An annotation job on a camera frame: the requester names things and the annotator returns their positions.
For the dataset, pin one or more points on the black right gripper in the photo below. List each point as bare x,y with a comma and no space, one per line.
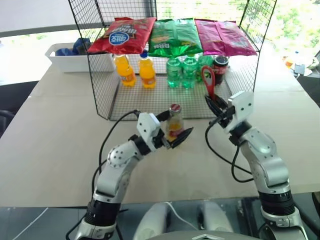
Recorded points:
226,117

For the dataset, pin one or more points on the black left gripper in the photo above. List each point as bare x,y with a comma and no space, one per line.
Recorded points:
160,141

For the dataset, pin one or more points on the glass bottle with metal cap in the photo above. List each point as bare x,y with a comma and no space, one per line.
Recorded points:
174,122

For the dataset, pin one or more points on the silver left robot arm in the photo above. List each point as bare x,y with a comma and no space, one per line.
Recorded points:
117,172

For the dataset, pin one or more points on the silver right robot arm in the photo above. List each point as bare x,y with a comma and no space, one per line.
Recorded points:
265,160

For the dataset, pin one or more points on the dark cola bottle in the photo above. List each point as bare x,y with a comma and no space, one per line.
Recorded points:
220,67

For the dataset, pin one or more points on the green soda bottle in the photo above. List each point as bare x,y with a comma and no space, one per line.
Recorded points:
204,60
174,72
190,72

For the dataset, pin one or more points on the orange soda bottle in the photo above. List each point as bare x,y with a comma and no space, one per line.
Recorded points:
125,72
147,72

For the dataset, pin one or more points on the pink chip bag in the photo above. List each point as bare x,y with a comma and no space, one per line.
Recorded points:
222,37

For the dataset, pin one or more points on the green chip bag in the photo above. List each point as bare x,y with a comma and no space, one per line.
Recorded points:
172,37

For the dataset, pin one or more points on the orange cup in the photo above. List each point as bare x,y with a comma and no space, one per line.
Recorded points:
289,62

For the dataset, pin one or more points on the small grey device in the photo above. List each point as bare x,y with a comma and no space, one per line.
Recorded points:
299,69

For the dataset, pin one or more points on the grey rounded shape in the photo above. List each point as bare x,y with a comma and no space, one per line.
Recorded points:
152,220
215,215

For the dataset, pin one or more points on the red chip bag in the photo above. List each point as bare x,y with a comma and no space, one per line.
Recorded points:
122,35

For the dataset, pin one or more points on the grey robot torso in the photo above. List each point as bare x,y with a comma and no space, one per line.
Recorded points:
205,236

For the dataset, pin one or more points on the blue bag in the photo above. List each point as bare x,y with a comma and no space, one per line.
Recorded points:
81,46

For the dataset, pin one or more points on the white plastic bin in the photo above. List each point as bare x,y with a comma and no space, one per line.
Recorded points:
67,62

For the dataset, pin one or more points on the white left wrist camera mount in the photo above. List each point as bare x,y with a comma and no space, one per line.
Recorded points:
147,127

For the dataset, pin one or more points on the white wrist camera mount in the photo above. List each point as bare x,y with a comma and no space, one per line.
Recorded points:
242,107
147,127

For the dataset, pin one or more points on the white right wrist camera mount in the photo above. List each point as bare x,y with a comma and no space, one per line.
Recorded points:
242,107

